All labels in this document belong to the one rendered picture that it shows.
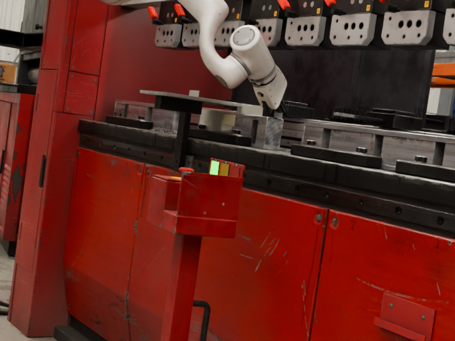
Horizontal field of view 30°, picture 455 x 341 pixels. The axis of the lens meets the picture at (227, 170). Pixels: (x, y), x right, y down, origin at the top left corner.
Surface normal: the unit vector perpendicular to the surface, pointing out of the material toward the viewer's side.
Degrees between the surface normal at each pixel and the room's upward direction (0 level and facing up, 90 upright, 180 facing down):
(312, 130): 90
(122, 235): 90
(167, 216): 90
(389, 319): 90
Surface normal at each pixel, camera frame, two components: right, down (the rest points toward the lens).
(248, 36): -0.32, -0.51
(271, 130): 0.53, 0.12
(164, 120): -0.84, -0.09
